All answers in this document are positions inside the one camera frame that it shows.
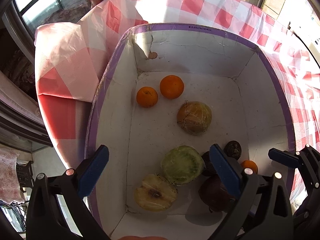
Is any dark passion fruit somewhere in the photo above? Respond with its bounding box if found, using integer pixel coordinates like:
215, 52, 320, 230
223, 140, 242, 160

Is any dark window frame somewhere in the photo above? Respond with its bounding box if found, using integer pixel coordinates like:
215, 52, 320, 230
1, 0, 91, 153

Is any purple white cardboard box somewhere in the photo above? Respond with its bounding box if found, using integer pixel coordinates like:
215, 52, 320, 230
85, 24, 296, 239

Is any large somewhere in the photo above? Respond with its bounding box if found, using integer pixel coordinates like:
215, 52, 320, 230
159, 75, 184, 100

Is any green fruit half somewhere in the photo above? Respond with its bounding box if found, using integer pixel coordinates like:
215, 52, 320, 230
161, 145, 204, 185

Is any dark red fruit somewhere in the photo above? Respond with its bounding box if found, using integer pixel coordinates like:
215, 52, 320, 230
198, 152, 235, 213

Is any yellow apple half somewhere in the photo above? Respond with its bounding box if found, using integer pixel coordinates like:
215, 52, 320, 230
134, 174, 178, 212

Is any red white checkered tablecloth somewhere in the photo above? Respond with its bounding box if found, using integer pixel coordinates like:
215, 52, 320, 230
34, 0, 320, 205

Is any wrapped brown green fruit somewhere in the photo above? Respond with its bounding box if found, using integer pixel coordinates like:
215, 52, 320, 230
176, 101, 212, 135

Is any small orange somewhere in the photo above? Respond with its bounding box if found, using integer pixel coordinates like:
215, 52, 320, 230
136, 87, 158, 108

